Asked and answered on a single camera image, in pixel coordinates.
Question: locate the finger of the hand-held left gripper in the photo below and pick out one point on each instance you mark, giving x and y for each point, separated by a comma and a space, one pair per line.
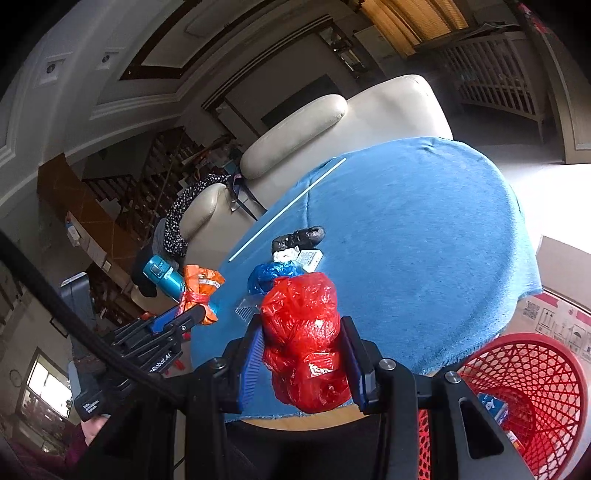
187, 318
161, 321

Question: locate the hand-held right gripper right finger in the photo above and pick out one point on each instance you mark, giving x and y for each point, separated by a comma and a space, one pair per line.
354, 369

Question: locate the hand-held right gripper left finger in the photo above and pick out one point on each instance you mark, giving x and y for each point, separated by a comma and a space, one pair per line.
251, 364

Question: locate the orange plastic bag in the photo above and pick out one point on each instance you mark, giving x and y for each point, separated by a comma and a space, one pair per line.
201, 286

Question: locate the red plastic bag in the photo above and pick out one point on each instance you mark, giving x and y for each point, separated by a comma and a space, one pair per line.
300, 341

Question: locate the blue plastic bag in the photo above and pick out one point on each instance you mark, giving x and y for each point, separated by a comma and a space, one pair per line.
270, 274

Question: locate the white plastic bag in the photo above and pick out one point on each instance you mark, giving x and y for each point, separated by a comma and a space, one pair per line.
287, 255

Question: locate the small white card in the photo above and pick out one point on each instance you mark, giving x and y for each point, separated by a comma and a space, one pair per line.
310, 260

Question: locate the red plastic basket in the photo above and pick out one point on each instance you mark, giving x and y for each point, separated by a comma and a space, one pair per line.
531, 369

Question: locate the person's left forearm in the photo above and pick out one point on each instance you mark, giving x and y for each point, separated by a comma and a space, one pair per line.
76, 457

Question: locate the person's left hand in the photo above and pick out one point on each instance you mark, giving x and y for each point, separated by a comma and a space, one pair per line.
91, 430

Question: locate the teal metal bottle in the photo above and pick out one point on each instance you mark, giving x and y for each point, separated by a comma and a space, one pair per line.
161, 274

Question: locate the clear plastic wrapper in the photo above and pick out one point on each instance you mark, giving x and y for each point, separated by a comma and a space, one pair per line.
247, 310

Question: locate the polka dot cloth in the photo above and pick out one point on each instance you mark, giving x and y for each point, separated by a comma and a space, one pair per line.
178, 217

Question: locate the black plastic bag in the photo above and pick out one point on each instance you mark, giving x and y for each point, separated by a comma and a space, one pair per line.
300, 237

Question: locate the wooden staircase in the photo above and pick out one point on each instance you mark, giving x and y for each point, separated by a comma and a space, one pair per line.
138, 184

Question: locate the blue white small box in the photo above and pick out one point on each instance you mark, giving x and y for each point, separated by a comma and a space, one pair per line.
493, 406

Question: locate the thin white stick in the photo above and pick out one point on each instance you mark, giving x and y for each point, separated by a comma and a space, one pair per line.
286, 210

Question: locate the blue tablecloth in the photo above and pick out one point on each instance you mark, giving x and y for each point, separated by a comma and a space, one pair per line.
415, 230

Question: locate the cardboard box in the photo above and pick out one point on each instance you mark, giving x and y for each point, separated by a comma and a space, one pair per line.
561, 286

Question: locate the cream leather sofa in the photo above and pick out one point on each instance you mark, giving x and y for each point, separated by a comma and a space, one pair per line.
369, 120

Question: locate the white standing air conditioner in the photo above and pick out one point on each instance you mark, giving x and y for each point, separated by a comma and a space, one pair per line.
376, 46

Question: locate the wooden baby crib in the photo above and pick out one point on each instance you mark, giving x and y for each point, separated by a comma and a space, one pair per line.
494, 74

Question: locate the yellow curtain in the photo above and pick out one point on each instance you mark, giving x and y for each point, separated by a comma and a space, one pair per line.
411, 21

